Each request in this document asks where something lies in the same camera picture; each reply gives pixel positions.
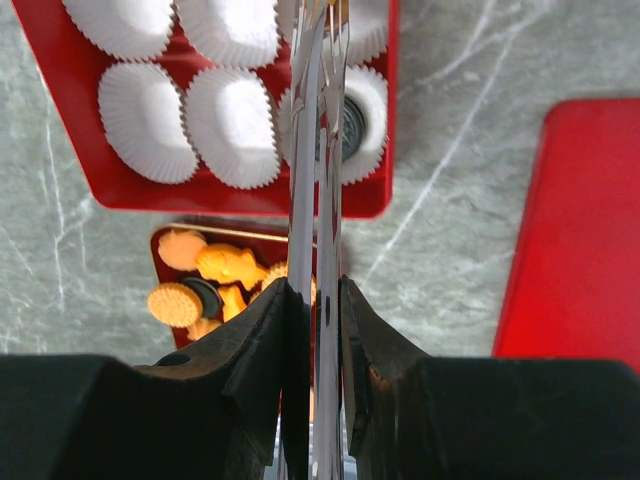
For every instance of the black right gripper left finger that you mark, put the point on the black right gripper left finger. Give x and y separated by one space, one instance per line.
206 411

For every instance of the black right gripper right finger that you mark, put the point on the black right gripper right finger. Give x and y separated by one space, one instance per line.
411 415

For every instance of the orange fish cookie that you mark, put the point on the orange fish cookie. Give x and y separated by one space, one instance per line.
227 264

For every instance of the black white sandwich cookie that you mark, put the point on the black white sandwich cookie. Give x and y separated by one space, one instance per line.
354 129

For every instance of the silver slotted tongs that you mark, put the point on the silver slotted tongs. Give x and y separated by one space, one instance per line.
318 60

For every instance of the orange swirl cookie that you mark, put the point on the orange swirl cookie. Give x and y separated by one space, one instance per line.
202 327

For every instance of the large round waffle biscuit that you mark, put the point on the large round waffle biscuit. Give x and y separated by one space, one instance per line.
175 305

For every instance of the round orange sandwich biscuit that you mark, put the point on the round orange sandwich biscuit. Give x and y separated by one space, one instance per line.
280 270

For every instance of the dark red gold-rimmed tray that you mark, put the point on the dark red gold-rimmed tray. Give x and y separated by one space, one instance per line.
269 247

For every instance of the orange flower cookie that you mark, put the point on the orange flower cookie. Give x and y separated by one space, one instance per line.
178 249

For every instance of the red box lid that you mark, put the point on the red box lid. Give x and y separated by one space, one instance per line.
573 289

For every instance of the white paper cup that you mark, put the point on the white paper cup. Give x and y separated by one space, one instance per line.
233 33
130 30
228 119
140 108
369 90

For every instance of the red cookie box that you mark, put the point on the red cookie box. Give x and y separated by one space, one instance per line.
72 67

